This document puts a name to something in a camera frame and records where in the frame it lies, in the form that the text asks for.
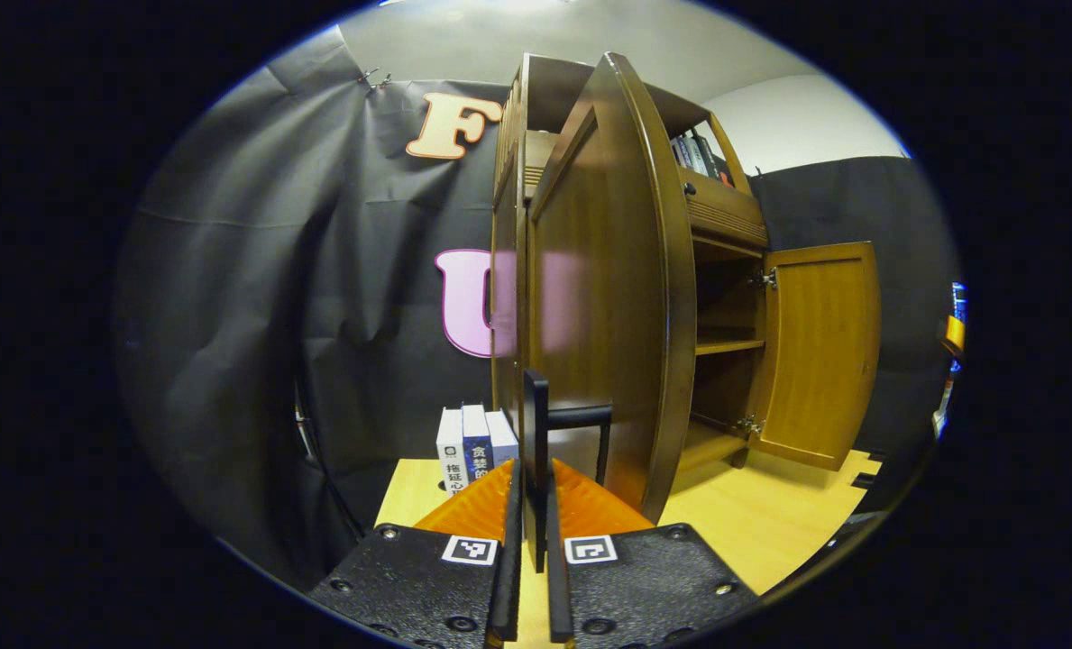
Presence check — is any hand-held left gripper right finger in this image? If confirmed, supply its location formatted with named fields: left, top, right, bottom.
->
left=545, top=458, right=758, bottom=649

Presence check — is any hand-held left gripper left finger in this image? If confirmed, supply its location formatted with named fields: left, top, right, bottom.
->
left=308, top=458, right=525, bottom=649

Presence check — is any wooden cabinet door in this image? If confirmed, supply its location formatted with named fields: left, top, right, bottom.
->
left=746, top=241, right=883, bottom=472
left=522, top=51, right=699, bottom=573

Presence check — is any wooden double-door shoe cabinet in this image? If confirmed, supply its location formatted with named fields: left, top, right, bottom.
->
left=490, top=52, right=771, bottom=479

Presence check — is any dark blue standing book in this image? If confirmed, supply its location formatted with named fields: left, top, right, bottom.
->
left=462, top=404, right=494, bottom=488

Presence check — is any pale blue standing book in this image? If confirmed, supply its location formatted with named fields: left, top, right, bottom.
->
left=486, top=410, right=519, bottom=468

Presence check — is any wooden drawer with black knob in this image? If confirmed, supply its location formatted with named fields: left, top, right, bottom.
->
left=680, top=176, right=769, bottom=251

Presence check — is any dark grey shelf book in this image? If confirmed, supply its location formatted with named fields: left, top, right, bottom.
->
left=696, top=129, right=735, bottom=187

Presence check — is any black backdrop cloth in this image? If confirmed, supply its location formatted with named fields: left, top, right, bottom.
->
left=116, top=27, right=962, bottom=591

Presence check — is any thin black floor cable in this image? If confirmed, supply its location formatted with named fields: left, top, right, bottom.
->
left=292, top=379, right=367, bottom=544

